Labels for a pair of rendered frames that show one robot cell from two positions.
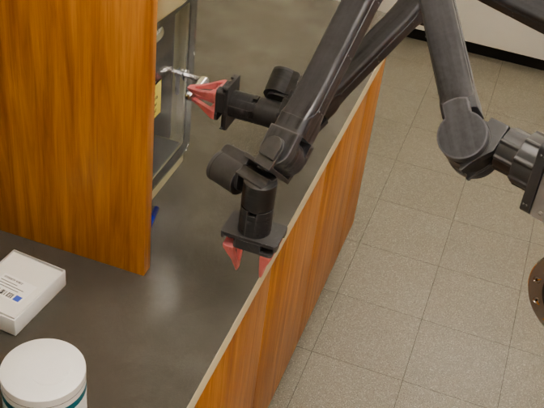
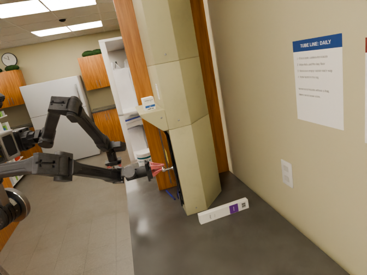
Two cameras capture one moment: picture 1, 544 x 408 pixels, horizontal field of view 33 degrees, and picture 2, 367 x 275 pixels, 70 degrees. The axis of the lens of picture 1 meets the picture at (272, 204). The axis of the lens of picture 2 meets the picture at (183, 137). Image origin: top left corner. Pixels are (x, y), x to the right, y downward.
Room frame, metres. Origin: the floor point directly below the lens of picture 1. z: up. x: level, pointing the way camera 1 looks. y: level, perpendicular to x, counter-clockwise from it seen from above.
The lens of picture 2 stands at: (2.87, -0.25, 1.71)
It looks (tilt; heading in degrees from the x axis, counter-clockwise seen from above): 16 degrees down; 154
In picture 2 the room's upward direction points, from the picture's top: 11 degrees counter-clockwise
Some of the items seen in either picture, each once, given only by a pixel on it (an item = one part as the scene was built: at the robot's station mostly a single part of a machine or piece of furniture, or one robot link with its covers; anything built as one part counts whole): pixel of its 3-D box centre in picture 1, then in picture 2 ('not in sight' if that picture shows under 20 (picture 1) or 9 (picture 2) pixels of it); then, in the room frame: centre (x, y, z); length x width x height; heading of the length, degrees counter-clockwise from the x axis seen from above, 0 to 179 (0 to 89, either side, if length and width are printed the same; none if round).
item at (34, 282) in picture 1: (14, 291); not in sight; (1.24, 0.46, 0.96); 0.16 x 0.12 x 0.04; 160
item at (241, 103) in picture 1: (240, 105); (142, 171); (1.61, 0.09, 1.20); 0.07 x 0.07 x 0.10; 74
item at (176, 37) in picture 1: (161, 102); (169, 162); (1.60, 0.25, 1.19); 0.30 x 0.01 x 0.40; 164
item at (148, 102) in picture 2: not in sight; (148, 103); (1.66, 0.19, 1.54); 0.05 x 0.05 x 0.06; 83
